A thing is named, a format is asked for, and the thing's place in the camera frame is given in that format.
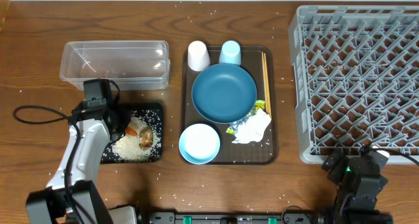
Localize orange carrot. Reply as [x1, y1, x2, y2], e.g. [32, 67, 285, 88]
[125, 126, 137, 136]

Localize brown food scrap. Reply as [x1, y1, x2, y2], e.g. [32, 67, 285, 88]
[139, 126, 154, 150]

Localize light blue bowl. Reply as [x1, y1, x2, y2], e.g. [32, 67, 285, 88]
[179, 124, 221, 165]

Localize dark blue plate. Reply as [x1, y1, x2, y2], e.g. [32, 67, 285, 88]
[191, 64, 257, 124]

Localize white napkin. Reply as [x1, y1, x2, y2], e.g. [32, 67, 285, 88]
[232, 109, 271, 144]

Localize green yellow snack wrapper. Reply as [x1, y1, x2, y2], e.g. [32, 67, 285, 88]
[226, 100, 265, 135]

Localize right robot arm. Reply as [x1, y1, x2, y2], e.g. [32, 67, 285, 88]
[312, 148, 393, 224]

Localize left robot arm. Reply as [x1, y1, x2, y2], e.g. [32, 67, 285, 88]
[26, 99, 137, 223]

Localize grey dishwasher rack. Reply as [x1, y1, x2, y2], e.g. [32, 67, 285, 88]
[288, 5, 418, 164]

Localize pile of rice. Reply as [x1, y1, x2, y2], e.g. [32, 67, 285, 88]
[111, 117, 162, 162]

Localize black tray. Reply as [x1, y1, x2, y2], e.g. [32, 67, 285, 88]
[101, 103, 164, 164]

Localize clear plastic container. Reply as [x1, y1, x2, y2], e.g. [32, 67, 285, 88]
[60, 40, 170, 90]

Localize dark brown serving tray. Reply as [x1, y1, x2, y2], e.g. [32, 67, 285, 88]
[181, 45, 279, 165]

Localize white plastic cup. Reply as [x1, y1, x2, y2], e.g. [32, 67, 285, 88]
[187, 41, 210, 71]

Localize wooden chopstick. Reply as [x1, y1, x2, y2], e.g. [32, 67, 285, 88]
[263, 52, 273, 117]
[261, 52, 271, 117]

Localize light blue plastic cup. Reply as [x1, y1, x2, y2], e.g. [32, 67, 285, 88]
[219, 41, 242, 65]

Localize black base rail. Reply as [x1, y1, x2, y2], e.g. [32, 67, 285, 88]
[143, 212, 393, 224]

